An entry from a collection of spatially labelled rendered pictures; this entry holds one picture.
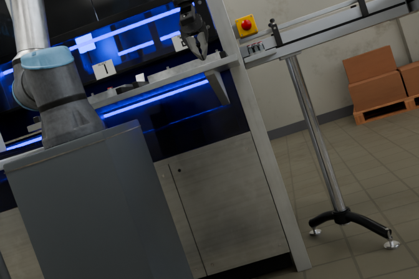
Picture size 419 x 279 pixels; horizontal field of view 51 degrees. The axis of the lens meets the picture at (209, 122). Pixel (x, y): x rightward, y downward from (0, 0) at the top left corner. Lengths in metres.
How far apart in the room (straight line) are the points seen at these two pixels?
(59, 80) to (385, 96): 4.08
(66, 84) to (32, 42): 0.21
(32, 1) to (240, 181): 1.01
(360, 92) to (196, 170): 3.25
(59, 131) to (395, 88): 4.11
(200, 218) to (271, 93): 3.93
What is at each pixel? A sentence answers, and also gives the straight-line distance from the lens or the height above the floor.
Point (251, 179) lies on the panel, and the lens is 1.79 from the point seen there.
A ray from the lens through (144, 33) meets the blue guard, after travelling 1.80.
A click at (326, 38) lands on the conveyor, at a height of 0.85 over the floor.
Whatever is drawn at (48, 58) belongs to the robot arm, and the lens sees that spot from 1.09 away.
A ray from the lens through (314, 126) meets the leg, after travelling 1.92.
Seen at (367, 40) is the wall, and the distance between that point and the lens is 5.74.
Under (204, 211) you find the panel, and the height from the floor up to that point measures 0.35.
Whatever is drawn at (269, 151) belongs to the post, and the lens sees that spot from 1.77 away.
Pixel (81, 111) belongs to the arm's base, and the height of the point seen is 0.85.
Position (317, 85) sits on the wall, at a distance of 5.65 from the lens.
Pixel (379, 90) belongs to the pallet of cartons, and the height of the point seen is 0.28.
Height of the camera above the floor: 0.79
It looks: 3 degrees down
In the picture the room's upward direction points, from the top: 19 degrees counter-clockwise
